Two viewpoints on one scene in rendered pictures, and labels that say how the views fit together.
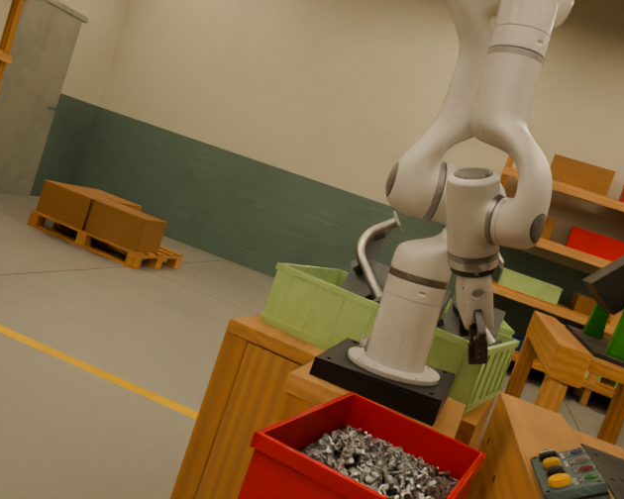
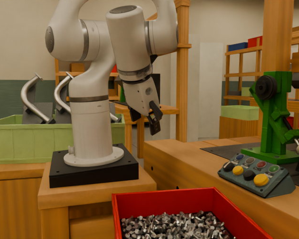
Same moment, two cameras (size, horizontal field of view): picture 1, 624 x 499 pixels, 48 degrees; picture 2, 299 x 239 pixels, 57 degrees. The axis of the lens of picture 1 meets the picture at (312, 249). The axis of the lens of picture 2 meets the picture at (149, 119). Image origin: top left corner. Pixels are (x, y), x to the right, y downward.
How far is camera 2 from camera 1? 0.57 m
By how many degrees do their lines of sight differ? 33
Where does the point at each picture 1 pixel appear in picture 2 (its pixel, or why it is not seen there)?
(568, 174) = not seen: hidden behind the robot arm
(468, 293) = (143, 93)
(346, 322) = (40, 142)
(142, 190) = not seen: outside the picture
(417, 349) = (107, 140)
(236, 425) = not seen: outside the picture
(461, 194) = (124, 24)
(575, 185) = not seen: hidden behind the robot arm
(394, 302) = (84, 118)
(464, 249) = (134, 65)
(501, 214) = (155, 31)
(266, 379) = (5, 197)
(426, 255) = (93, 82)
